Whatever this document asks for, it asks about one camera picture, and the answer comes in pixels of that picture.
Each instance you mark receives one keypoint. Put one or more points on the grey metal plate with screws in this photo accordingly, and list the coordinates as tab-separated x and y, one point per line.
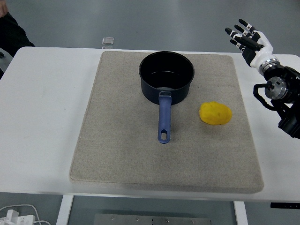
152	220

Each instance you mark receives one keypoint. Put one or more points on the small clear square floor fitting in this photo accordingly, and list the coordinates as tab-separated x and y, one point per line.
108	41

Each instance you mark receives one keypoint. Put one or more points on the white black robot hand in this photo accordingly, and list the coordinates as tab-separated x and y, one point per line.
263	50

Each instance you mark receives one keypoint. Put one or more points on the white table leg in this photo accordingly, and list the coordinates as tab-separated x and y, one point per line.
240	214
64	211

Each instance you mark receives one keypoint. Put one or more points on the person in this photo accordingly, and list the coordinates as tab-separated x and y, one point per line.
11	32

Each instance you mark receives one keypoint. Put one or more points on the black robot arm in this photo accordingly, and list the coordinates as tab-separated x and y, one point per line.
287	93

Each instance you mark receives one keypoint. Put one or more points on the black table control panel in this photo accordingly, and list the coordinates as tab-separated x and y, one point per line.
284	205

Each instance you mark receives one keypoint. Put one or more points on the white power adapter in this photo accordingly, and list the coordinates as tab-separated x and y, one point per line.
16	219

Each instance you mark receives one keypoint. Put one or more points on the beige fabric mat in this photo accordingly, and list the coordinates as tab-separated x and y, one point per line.
122	145

